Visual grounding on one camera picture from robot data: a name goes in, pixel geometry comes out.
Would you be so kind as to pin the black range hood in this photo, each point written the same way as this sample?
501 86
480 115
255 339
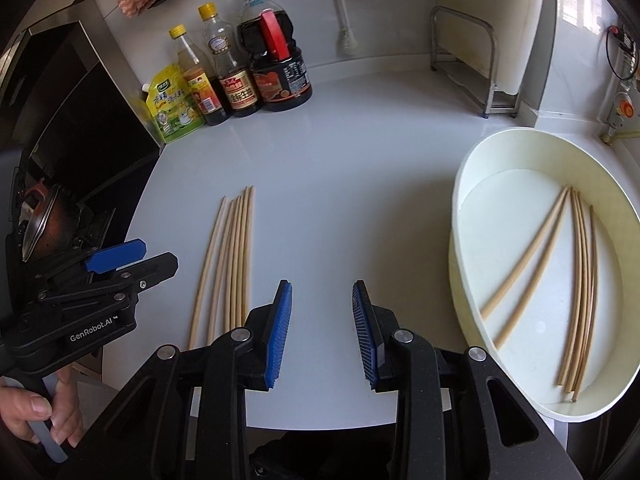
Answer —
75 110

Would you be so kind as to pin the white round basin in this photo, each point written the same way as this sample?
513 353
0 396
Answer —
525 160

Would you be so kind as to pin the metal cutting board rack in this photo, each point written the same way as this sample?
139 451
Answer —
490 75

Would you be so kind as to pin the gas stove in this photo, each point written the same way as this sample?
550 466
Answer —
97 230

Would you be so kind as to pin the person's left hand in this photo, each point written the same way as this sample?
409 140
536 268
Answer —
25 410

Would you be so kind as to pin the metal pot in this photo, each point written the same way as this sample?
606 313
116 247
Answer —
55 225

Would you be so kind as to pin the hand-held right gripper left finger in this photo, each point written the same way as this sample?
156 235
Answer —
280 335

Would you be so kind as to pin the small yellow-cap vinegar bottle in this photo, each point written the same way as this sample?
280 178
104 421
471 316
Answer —
205 95

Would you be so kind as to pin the pile of wooden chopsticks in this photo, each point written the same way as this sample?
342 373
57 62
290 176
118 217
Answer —
586 285
240 240

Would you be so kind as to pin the white cutting board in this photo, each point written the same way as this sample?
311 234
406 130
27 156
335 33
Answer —
510 20

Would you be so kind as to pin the tall yellow-cap sauce bottle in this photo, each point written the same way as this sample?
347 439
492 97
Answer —
237 90

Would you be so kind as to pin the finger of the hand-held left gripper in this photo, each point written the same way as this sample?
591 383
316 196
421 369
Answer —
117 255
155 267

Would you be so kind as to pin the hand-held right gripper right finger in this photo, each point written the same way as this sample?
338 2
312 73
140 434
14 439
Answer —
365 335

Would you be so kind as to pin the gas valve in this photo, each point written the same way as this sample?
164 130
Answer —
627 107

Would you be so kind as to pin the yellow seasoning pouch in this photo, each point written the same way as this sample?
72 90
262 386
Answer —
172 110

